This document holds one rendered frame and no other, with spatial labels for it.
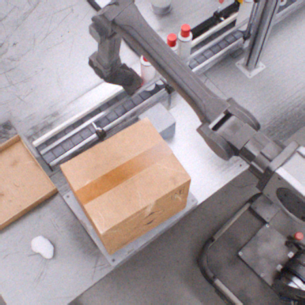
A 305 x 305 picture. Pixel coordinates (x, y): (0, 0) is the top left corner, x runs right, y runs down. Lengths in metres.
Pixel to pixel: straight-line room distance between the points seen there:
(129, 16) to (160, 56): 0.11
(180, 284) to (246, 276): 0.37
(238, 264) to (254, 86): 0.82
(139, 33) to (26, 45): 1.04
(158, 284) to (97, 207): 1.13
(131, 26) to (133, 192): 0.49
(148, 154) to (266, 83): 0.70
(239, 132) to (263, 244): 1.26
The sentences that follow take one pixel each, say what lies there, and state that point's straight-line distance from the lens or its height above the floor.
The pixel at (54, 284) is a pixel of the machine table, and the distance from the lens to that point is 1.53.
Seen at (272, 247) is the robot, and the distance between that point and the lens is 2.17.
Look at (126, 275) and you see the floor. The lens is 2.35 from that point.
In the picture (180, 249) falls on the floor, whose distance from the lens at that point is 2.37.
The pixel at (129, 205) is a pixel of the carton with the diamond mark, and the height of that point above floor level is 1.12.
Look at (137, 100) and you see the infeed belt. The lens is 1.68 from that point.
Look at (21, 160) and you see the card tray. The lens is 1.68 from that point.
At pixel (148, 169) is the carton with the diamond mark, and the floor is 1.12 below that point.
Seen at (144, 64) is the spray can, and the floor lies 1.04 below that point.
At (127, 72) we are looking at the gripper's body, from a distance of 1.54.
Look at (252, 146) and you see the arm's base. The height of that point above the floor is 1.48.
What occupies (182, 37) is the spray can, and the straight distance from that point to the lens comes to 1.63.
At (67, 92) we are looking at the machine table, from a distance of 1.79.
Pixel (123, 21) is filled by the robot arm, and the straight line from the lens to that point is 0.99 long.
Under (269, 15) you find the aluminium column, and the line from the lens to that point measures 1.61.
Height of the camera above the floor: 2.31
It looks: 64 degrees down
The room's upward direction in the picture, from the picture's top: 2 degrees counter-clockwise
